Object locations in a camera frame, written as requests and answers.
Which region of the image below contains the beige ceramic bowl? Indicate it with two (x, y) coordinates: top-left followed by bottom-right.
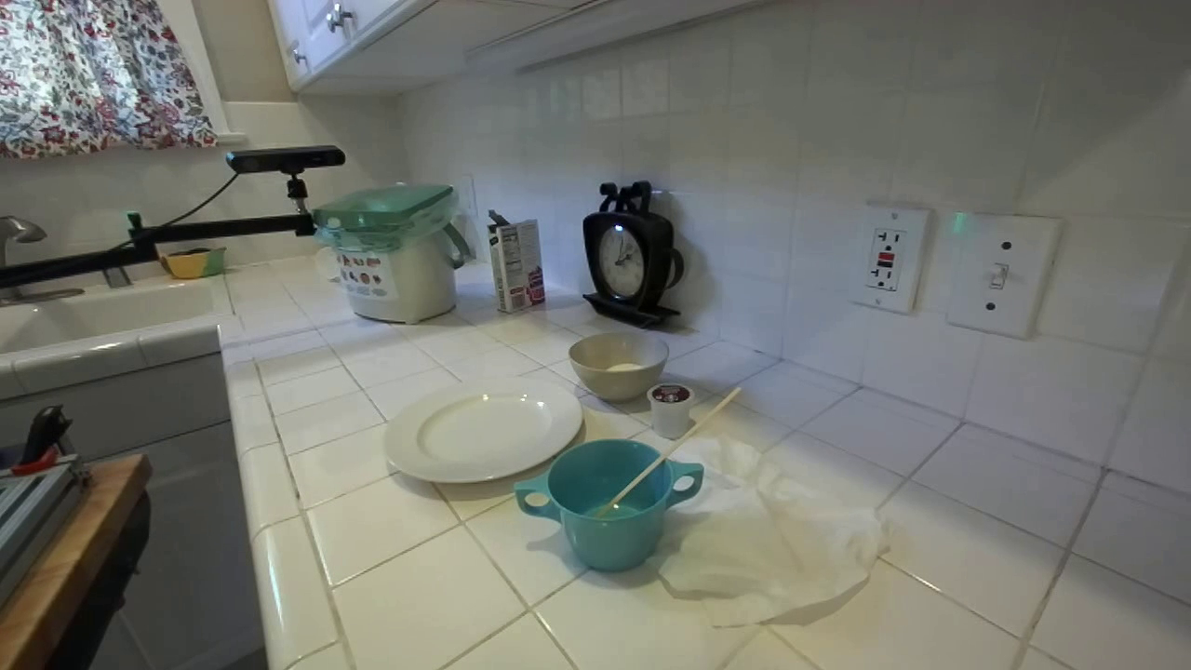
(566, 327), (669, 407)

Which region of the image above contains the black ornate table clock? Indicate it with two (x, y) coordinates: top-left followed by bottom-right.
(581, 179), (689, 330)

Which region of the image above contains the small printed carton box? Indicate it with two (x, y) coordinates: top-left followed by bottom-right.
(483, 208), (552, 317)

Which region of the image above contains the small white cup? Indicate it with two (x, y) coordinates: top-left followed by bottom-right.
(643, 378), (699, 440)

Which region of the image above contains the thin wooden stick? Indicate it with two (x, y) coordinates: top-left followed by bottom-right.
(591, 384), (749, 520)

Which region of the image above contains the white round dinner plate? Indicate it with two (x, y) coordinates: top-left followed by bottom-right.
(385, 378), (588, 487)

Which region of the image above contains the white bin with green liner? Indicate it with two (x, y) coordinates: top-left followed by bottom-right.
(314, 181), (480, 327)

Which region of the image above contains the white crumpled cloth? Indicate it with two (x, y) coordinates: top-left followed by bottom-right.
(656, 432), (895, 629)

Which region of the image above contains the white ceramic sink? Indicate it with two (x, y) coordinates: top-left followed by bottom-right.
(0, 274), (240, 468)

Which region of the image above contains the black and red hand tool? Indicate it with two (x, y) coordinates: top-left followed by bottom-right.
(13, 402), (78, 476)

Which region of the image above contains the wooden board work surface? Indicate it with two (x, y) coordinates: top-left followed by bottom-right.
(0, 450), (156, 670)

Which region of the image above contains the floral patterned curtain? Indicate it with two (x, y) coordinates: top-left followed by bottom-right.
(0, 0), (220, 162)

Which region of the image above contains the silver sink faucet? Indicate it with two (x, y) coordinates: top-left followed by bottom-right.
(0, 211), (53, 272)

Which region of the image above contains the teal two-handled pot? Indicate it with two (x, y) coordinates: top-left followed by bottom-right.
(513, 434), (707, 572)

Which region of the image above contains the white wall power outlet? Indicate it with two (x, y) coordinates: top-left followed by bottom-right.
(857, 201), (934, 317)

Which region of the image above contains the white upper wall cabinet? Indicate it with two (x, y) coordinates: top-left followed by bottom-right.
(263, 0), (759, 99)

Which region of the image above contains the black bar-shaped camera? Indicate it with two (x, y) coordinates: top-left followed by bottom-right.
(223, 140), (349, 175)

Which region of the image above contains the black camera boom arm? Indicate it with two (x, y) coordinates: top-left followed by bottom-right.
(0, 172), (320, 291)

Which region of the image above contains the white wall light switch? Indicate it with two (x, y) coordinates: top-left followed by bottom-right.
(942, 211), (1067, 341)

